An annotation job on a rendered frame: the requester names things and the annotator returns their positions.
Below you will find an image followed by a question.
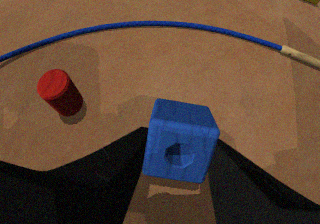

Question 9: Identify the thin wooden stick with blue end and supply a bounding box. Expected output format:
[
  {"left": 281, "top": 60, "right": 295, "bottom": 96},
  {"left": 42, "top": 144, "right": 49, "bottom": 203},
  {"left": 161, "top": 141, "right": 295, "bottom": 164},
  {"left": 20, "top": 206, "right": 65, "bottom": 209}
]
[{"left": 0, "top": 21, "right": 320, "bottom": 68}]

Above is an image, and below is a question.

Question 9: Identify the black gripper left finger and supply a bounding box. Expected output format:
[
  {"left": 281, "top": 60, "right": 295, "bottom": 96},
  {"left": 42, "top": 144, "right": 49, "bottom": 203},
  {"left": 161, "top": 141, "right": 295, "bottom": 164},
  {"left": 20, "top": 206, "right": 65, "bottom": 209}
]
[{"left": 0, "top": 127, "right": 148, "bottom": 224}]

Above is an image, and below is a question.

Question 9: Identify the blue square block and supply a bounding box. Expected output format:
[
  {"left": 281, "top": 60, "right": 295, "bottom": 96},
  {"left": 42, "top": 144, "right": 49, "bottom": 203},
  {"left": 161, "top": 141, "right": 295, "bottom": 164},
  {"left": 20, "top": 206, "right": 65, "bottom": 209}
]
[{"left": 141, "top": 99, "right": 220, "bottom": 184}]

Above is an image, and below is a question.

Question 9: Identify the dark red cylinder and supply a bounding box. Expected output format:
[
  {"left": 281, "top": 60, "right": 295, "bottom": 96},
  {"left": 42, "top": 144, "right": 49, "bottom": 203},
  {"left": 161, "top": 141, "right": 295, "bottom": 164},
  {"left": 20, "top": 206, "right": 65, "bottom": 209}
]
[{"left": 37, "top": 69, "right": 83, "bottom": 116}]

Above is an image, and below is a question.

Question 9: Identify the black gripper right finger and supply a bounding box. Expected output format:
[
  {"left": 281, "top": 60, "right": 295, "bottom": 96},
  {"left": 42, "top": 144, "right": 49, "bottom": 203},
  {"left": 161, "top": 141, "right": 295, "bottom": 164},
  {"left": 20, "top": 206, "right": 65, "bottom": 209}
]
[{"left": 208, "top": 139, "right": 320, "bottom": 224}]

